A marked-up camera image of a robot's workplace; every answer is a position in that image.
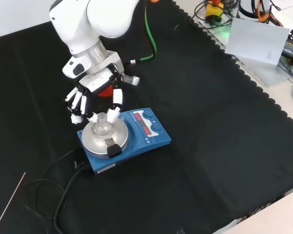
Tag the black bench cloth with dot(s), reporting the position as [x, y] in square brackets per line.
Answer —
[185, 136]

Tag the clear round-bottom flask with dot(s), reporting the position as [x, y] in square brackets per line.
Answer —
[102, 126]

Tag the yellow stop button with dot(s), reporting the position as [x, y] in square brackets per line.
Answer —
[214, 11]

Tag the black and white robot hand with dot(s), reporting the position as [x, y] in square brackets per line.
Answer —
[97, 81]

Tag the thin metal rod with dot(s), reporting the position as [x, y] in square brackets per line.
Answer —
[8, 202]

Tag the heater with blue base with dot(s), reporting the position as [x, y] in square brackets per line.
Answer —
[134, 136]

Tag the grey metal base plate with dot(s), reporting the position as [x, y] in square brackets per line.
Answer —
[266, 73]

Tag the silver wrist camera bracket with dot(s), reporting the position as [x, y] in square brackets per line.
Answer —
[131, 80]

